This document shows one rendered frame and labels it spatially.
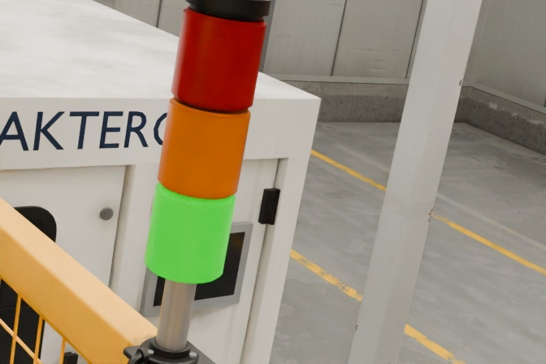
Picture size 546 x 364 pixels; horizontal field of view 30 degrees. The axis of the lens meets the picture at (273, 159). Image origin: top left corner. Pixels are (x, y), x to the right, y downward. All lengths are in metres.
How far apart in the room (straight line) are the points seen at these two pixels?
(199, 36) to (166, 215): 0.11
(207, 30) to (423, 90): 2.63
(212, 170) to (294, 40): 9.85
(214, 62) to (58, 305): 0.26
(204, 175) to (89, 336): 0.18
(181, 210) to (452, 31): 2.57
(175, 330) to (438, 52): 2.56
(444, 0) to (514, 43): 8.87
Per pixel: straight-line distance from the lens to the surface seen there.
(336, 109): 10.85
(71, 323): 0.75
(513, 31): 12.03
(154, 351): 0.66
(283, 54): 10.40
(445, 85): 3.19
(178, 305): 0.65
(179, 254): 0.62
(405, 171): 3.25
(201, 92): 0.59
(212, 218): 0.61
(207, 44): 0.59
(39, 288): 0.79
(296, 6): 10.36
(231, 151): 0.60
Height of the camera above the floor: 2.41
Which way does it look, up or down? 15 degrees down
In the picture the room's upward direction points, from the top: 11 degrees clockwise
